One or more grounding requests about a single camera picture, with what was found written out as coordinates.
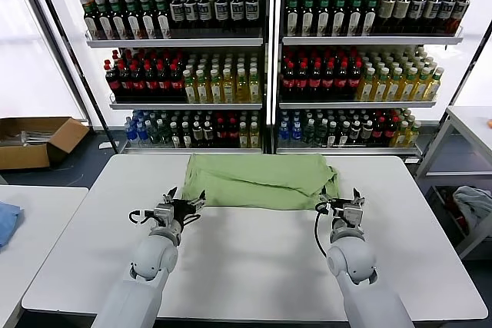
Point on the small dark bottle beige label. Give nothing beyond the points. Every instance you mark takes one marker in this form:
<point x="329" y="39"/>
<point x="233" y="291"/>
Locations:
<point x="367" y="132"/>
<point x="355" y="132"/>
<point x="208" y="134"/>
<point x="197" y="134"/>

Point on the dark tea bottle green band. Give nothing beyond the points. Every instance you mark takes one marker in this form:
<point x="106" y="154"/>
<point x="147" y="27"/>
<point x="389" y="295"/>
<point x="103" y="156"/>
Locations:
<point x="147" y="22"/>
<point x="104" y="22"/>
<point x="118" y="22"/>
<point x="356" y="17"/>
<point x="308" y="17"/>
<point x="371" y="17"/>
<point x="293" y="17"/>
<point x="324" y="17"/>
<point x="132" y="22"/>
<point x="340" y="17"/>
<point x="162" y="22"/>

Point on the blue folded cloth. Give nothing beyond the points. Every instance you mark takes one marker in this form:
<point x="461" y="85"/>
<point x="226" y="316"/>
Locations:
<point x="7" y="220"/>

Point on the grey metal frame table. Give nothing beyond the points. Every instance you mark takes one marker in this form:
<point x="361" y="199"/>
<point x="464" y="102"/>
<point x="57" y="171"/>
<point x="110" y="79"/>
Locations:
<point x="471" y="118"/>

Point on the brown cardboard box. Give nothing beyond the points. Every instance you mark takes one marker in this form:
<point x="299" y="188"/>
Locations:
<point x="23" y="157"/>

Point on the dark tea bottle reddish band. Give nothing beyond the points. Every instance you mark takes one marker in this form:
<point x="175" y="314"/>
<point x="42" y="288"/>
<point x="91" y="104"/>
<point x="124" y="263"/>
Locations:
<point x="91" y="20"/>

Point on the yellow tea bottle white cap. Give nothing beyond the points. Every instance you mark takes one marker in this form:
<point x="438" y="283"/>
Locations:
<point x="190" y="90"/>
<point x="408" y="88"/>
<point x="255" y="90"/>
<point x="202" y="90"/>
<point x="242" y="90"/>
<point x="367" y="88"/>
<point x="216" y="90"/>
<point x="380" y="88"/>
<point x="434" y="88"/>
<point x="422" y="88"/>
<point x="228" y="90"/>
<point x="394" y="88"/>

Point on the dark bottle reddish brown label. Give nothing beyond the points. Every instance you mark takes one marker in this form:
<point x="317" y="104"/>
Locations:
<point x="461" y="11"/>

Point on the small blue drink bottle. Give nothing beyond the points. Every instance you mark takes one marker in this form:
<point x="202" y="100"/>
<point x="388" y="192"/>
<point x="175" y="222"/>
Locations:
<point x="283" y="133"/>
<point x="131" y="134"/>
<point x="296" y="133"/>
<point x="142" y="134"/>

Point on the small dark bottle white cap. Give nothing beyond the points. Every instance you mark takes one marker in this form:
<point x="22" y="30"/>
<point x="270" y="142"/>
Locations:
<point x="332" y="136"/>
<point x="175" y="136"/>
<point x="186" y="136"/>
<point x="343" y="136"/>

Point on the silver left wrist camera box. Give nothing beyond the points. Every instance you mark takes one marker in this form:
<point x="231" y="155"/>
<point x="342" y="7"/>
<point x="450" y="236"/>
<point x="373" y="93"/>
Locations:
<point x="163" y="216"/>

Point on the small yellow tea bottle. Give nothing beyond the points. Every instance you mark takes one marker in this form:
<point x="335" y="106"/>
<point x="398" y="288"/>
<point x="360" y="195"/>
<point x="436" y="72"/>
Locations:
<point x="254" y="136"/>
<point x="412" y="135"/>
<point x="400" y="135"/>
<point x="243" y="136"/>

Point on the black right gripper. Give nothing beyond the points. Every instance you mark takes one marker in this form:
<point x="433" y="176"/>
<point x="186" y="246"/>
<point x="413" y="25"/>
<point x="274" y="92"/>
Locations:
<point x="340" y="204"/>

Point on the grey metal shelf unit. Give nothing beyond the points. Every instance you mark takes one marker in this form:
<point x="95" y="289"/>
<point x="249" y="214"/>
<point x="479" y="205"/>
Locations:
<point x="365" y="40"/>
<point x="173" y="42"/>

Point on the light green polo shirt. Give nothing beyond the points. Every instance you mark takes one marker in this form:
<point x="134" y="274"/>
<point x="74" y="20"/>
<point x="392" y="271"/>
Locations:
<point x="261" y="178"/>

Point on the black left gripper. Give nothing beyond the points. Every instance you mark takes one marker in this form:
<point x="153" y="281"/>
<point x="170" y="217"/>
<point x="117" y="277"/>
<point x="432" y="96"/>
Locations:
<point x="182" y="211"/>

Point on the dark bottle white square label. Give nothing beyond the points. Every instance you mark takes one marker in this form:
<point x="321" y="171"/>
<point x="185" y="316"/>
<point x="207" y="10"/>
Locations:
<point x="236" y="11"/>
<point x="191" y="11"/>
<point x="205" y="11"/>
<point x="417" y="11"/>
<point x="177" y="11"/>
<point x="251" y="11"/>
<point x="446" y="11"/>
<point x="221" y="11"/>
<point x="432" y="11"/>

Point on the grey white crumpled cloth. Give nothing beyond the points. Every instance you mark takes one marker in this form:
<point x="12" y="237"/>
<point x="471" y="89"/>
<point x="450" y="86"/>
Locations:
<point x="473" y="201"/>

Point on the clear plastic wrapped packs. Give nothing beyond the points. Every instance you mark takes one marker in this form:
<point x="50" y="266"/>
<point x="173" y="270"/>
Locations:
<point x="30" y="138"/>

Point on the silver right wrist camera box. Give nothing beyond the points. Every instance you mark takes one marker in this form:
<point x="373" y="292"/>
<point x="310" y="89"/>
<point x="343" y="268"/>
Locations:
<point x="353" y="214"/>

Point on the small dark green bottle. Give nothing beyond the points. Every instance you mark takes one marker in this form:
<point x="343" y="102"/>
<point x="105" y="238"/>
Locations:
<point x="321" y="134"/>
<point x="153" y="135"/>
<point x="164" y="135"/>
<point x="308" y="134"/>

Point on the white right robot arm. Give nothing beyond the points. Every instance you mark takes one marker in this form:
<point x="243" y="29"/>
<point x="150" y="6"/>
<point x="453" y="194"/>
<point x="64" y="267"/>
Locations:
<point x="350" y="259"/>

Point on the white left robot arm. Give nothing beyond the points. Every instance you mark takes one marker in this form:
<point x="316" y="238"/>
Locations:
<point x="153" y="259"/>

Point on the red cloth item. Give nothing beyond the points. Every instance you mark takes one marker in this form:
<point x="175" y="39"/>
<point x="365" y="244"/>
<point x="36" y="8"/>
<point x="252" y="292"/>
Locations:
<point x="460" y="221"/>

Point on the white side table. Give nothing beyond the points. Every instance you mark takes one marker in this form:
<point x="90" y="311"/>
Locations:
<point x="46" y="236"/>

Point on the black slanted window frame bar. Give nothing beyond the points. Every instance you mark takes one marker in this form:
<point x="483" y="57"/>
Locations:
<point x="472" y="65"/>
<point x="64" y="36"/>

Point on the white paper scrap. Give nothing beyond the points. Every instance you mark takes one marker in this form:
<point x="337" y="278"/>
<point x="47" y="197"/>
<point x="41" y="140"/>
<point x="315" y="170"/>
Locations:
<point x="104" y="146"/>

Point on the dark grey storage crate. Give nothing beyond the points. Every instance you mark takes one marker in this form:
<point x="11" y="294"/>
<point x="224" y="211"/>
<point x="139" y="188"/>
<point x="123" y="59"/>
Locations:
<point x="438" y="205"/>

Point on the small cola bottle red cap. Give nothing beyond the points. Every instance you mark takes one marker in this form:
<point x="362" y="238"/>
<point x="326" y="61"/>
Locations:
<point x="390" y="132"/>
<point x="233" y="134"/>
<point x="379" y="132"/>
<point x="221" y="134"/>

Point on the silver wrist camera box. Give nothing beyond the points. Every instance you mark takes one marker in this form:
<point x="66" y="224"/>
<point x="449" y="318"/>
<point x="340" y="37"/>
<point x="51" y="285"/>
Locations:
<point x="353" y="214"/>
<point x="163" y="216"/>

